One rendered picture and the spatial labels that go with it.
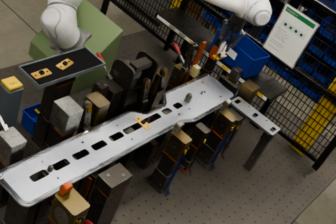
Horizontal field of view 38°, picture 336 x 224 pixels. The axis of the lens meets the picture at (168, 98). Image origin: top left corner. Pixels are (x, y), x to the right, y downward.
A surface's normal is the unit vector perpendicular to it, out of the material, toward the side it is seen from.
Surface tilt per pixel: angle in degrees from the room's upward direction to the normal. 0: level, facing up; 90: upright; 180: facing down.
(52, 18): 49
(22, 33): 0
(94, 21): 44
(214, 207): 0
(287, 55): 90
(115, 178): 0
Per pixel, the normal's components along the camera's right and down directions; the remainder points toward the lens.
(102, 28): -0.21, -0.33
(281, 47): -0.62, 0.29
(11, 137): 0.33, -0.74
